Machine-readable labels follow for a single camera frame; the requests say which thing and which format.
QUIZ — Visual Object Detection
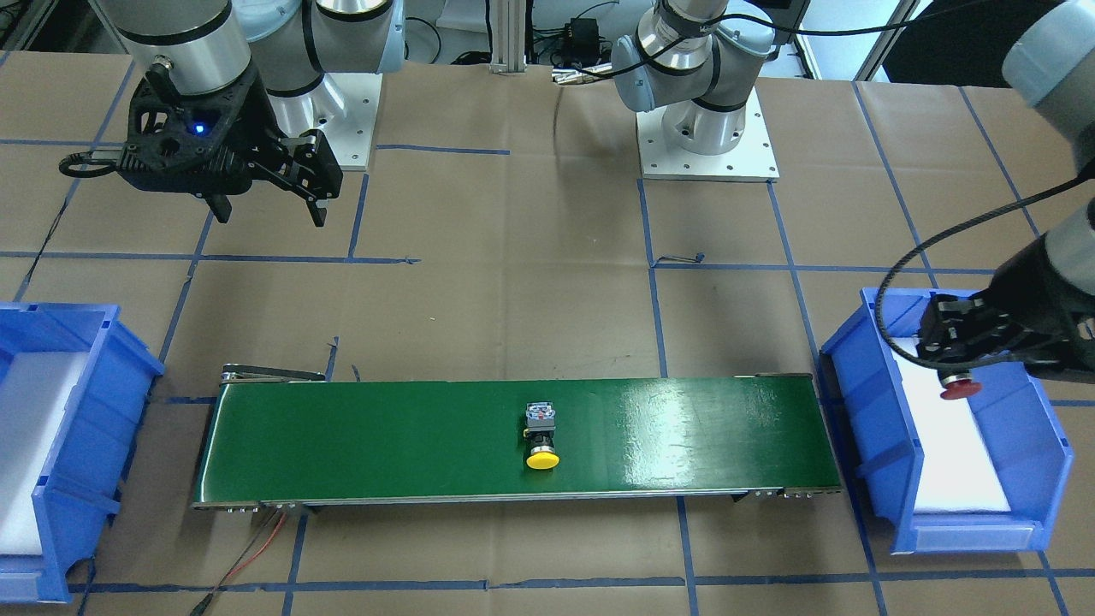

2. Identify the blue bin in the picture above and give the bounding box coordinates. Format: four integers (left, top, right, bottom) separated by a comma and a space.
822, 287, 1073, 554
1, 303, 164, 603

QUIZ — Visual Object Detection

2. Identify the red push button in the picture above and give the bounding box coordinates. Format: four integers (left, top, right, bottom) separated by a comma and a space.
936, 370, 983, 400

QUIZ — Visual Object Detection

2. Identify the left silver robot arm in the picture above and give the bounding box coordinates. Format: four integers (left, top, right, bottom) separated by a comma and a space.
607, 1, 1092, 391

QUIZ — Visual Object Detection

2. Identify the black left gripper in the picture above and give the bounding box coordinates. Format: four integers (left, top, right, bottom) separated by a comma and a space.
917, 248, 1094, 377

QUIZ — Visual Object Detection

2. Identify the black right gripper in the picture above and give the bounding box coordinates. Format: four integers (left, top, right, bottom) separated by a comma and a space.
115, 63, 343, 228

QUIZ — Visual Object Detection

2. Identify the aluminium frame post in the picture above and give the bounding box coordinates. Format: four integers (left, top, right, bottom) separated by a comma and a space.
485, 1, 532, 74

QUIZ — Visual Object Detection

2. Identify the green conveyor belt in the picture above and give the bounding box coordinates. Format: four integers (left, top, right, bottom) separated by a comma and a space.
192, 374, 841, 508

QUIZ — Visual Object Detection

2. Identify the yellow push button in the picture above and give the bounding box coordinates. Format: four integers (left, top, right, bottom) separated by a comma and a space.
523, 400, 560, 470

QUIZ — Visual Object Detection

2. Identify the black power adapter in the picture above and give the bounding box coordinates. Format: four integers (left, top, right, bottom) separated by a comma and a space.
560, 18, 600, 66

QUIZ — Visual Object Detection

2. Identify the red black conveyor wire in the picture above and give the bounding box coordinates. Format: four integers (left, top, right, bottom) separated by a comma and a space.
188, 509, 292, 616

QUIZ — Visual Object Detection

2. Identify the white foam pad bin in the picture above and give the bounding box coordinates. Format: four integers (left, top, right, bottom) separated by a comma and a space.
889, 350, 1010, 514
1, 352, 87, 556

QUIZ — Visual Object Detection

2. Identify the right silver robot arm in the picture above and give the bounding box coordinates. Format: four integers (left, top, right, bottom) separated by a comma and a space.
58, 1, 405, 226

